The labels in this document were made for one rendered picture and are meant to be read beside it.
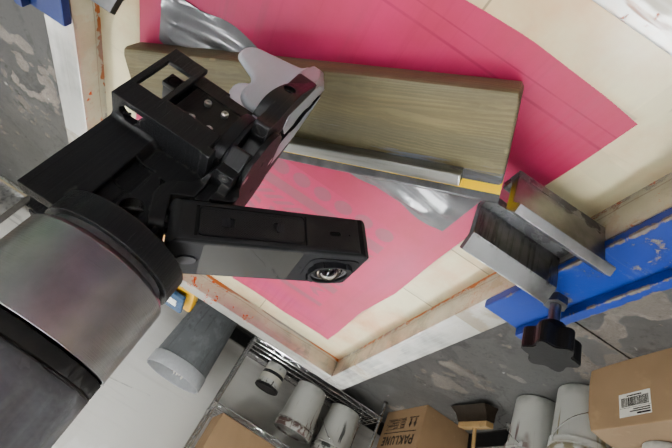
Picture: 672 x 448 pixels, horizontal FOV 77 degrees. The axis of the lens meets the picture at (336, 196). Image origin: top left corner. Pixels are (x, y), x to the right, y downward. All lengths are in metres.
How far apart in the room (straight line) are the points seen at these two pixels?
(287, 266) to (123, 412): 3.69
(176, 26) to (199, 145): 0.25
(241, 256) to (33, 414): 0.11
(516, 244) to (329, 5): 0.25
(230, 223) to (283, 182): 0.29
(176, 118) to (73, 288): 0.10
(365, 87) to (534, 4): 0.13
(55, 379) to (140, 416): 3.71
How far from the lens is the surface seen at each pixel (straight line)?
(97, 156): 0.25
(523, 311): 0.46
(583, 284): 0.42
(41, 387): 0.20
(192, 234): 0.22
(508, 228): 0.39
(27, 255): 0.21
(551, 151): 0.38
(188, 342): 3.47
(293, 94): 0.26
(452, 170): 0.34
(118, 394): 3.93
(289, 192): 0.52
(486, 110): 0.33
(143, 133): 0.26
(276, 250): 0.23
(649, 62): 0.35
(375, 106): 0.35
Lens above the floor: 1.26
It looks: 39 degrees down
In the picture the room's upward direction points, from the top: 148 degrees counter-clockwise
